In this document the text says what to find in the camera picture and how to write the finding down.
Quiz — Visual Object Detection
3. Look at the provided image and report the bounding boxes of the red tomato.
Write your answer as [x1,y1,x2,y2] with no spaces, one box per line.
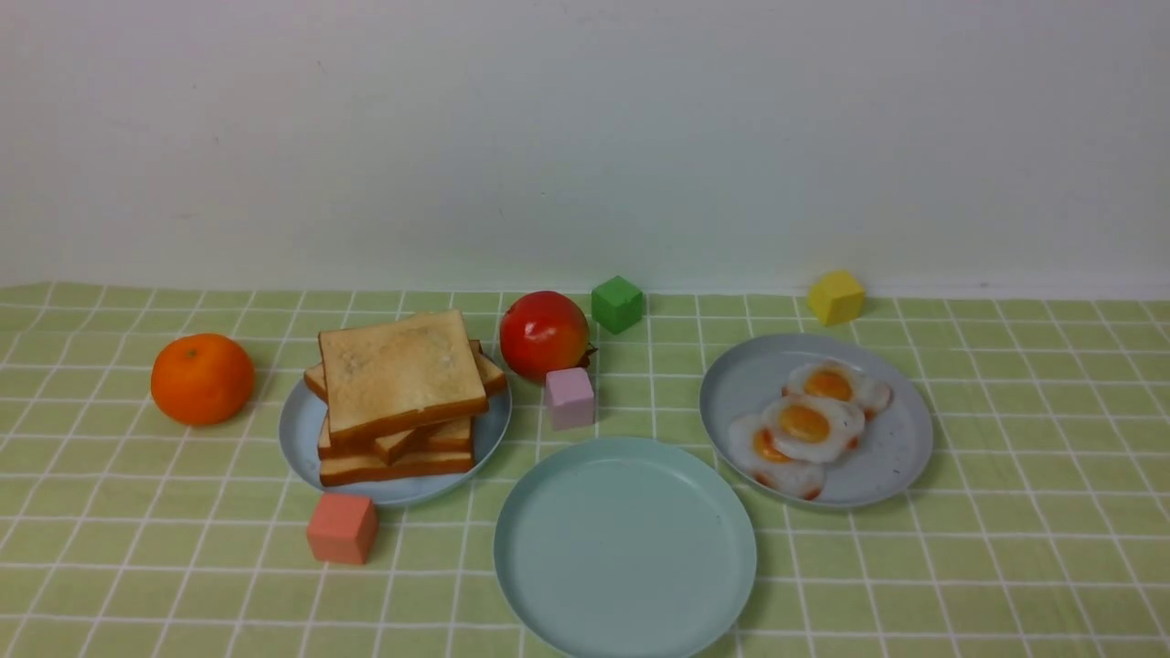
[500,292,597,385]

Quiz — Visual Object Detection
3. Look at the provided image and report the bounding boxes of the pink cube block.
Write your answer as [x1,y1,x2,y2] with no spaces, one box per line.
[545,366,596,430]

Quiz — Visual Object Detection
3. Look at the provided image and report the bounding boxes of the light blue bread plate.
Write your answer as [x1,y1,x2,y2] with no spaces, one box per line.
[277,381,512,507]

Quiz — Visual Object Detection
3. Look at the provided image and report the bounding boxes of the salmon red cube block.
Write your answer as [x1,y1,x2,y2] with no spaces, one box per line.
[307,492,378,566]

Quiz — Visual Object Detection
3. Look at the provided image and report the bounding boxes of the fried egg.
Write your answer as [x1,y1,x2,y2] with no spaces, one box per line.
[782,361,893,418]
[727,416,826,501]
[761,395,867,465]

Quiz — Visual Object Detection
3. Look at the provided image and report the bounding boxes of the green cube block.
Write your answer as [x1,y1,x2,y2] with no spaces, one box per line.
[590,275,646,334]

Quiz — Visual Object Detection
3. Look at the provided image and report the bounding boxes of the orange mandarin fruit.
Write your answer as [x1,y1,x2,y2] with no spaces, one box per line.
[150,333,256,429]

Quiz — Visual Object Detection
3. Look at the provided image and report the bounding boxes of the teal empty plate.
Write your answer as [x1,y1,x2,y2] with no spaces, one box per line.
[493,437,758,657]

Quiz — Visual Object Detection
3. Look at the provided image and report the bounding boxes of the yellow cube block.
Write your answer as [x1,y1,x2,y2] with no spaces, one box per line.
[806,270,867,325]

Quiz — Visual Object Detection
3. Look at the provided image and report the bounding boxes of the grey-blue egg plate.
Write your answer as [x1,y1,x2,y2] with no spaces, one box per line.
[698,334,932,509]

